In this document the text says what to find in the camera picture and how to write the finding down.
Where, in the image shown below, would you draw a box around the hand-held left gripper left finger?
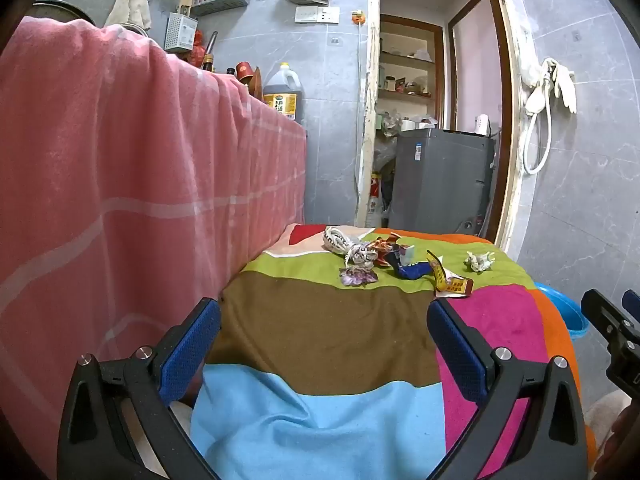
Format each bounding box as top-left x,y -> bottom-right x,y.
56,297 -> 222,480

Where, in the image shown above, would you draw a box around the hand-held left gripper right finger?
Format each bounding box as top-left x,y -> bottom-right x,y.
426,298 -> 589,480

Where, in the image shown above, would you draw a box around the blue plastic bucket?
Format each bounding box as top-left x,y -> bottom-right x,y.
534,282 -> 590,345

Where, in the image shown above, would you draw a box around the yellow red wrapper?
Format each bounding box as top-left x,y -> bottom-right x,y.
426,250 -> 474,299

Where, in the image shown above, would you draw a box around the white paper ball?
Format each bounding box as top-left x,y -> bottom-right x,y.
464,251 -> 496,274

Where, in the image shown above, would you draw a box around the blue packet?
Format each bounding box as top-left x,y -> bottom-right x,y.
384,244 -> 434,281

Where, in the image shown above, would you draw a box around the purple wrapper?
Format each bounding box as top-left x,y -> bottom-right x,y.
339,266 -> 379,288

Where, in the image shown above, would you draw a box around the red paper carton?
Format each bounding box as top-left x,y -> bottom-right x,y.
369,236 -> 402,262

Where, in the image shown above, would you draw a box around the silver foil wrapper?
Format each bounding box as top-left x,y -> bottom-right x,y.
323,225 -> 376,267

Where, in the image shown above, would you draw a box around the colourful striped blanket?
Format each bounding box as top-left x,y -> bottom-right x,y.
190,224 -> 598,480

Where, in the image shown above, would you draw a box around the grey washing machine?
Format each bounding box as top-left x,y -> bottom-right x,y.
387,127 -> 497,237

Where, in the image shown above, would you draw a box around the pink plaid cloth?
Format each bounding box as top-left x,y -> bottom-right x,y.
0,16 -> 308,478

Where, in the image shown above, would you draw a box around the white rubber gloves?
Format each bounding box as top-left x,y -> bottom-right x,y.
541,57 -> 578,115

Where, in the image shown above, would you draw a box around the large cooking oil jug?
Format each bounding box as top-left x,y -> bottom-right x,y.
262,62 -> 306,123

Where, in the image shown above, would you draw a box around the wooden shelf unit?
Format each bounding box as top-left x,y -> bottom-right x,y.
378,14 -> 446,128

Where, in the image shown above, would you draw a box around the metal utensil holder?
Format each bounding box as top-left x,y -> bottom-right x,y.
164,12 -> 200,54

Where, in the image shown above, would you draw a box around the beige towel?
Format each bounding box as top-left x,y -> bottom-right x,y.
104,0 -> 152,32

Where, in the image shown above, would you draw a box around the white door frame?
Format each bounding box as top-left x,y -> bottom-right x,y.
354,0 -> 540,257

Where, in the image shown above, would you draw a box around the grey wall rack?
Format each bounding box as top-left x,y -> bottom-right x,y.
191,0 -> 251,17

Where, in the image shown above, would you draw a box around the white wall socket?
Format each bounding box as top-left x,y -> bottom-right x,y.
294,6 -> 341,25

